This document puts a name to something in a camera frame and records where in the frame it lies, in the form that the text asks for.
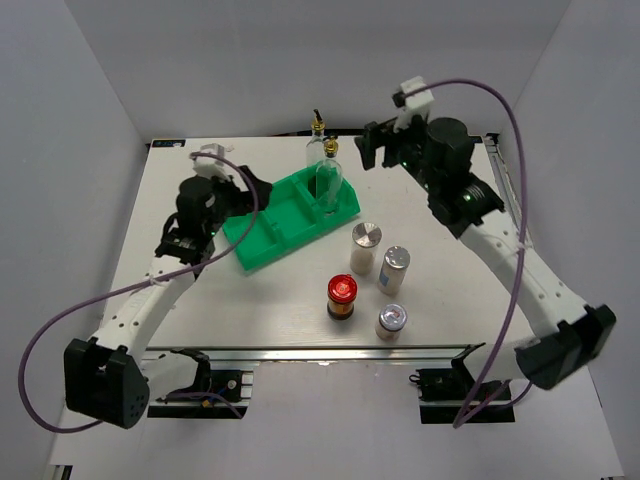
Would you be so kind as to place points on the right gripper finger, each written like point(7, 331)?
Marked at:
point(379, 128)
point(367, 145)

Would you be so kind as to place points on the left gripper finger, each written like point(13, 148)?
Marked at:
point(252, 181)
point(258, 199)

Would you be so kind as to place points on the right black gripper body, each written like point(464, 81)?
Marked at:
point(405, 146)

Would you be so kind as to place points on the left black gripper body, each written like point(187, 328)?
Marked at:
point(228, 200)

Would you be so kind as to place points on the glass bottle gold black pourer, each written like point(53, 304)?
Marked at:
point(328, 177)

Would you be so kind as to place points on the glass bottle with dark bottom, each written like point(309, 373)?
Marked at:
point(315, 150)

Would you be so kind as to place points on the jar with silver lid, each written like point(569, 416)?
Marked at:
point(366, 237)

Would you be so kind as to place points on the blue label silver lid shaker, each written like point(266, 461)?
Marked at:
point(395, 263)

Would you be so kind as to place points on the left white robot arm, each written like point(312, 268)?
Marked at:
point(105, 376)

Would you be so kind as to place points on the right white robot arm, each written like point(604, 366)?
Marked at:
point(568, 333)

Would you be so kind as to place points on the green three-compartment bin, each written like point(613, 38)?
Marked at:
point(292, 220)

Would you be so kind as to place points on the left blue table label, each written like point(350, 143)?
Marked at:
point(168, 143)

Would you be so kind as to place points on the red lid dark sauce jar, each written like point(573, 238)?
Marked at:
point(342, 292)

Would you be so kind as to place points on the small red label spice jar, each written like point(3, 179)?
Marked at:
point(392, 319)

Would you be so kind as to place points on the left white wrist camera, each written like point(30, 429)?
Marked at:
point(206, 163)

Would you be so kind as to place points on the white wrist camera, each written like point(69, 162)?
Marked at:
point(206, 163)
point(411, 99)

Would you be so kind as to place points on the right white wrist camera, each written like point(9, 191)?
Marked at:
point(411, 99)

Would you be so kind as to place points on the right aluminium table rail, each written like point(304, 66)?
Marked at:
point(503, 180)

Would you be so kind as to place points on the aluminium table rail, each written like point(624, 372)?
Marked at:
point(503, 180)
point(385, 354)

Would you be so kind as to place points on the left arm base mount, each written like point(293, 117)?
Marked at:
point(220, 387)

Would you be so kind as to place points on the front aluminium table rail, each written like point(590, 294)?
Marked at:
point(385, 354)

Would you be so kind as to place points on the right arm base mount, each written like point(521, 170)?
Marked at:
point(441, 394)

